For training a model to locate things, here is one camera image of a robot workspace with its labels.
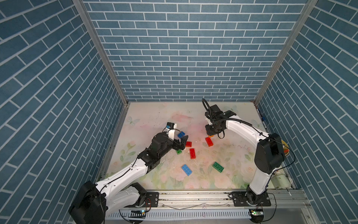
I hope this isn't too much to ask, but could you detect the red lego brick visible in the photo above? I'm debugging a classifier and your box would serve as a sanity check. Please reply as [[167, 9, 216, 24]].
[[205, 137, 213, 147]]

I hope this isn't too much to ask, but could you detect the long green lego brick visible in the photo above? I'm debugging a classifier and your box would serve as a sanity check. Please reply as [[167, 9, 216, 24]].
[[212, 162, 224, 173]]

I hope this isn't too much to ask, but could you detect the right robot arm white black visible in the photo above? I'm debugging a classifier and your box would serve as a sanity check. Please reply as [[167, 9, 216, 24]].
[[202, 99, 286, 206]]

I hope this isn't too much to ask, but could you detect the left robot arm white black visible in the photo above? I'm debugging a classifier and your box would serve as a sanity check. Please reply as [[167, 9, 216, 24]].
[[69, 130, 188, 224]]

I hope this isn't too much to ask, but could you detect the small blue lego brick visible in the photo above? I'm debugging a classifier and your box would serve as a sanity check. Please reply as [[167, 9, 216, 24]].
[[178, 132, 185, 138]]

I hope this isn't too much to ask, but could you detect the red lego brick vertical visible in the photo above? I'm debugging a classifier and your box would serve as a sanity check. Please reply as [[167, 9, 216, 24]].
[[189, 148, 196, 159]]

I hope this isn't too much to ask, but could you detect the long blue lego brick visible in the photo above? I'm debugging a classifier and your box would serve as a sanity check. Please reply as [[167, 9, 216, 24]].
[[181, 164, 193, 176]]

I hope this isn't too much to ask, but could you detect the yellow cup with markers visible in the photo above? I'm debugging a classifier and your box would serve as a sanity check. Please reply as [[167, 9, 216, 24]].
[[281, 140, 290, 156]]

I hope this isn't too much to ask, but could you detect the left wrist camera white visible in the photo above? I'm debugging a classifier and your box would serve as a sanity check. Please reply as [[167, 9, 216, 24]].
[[165, 122, 177, 140]]

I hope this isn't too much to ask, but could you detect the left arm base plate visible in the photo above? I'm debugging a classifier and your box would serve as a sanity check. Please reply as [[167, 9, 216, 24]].
[[134, 192, 159, 208]]

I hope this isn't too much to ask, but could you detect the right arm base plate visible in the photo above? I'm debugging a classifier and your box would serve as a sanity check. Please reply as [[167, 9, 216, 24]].
[[228, 191, 271, 207]]

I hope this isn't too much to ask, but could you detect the aluminium front rail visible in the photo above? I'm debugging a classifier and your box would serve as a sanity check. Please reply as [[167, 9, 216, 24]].
[[106, 190, 310, 219]]

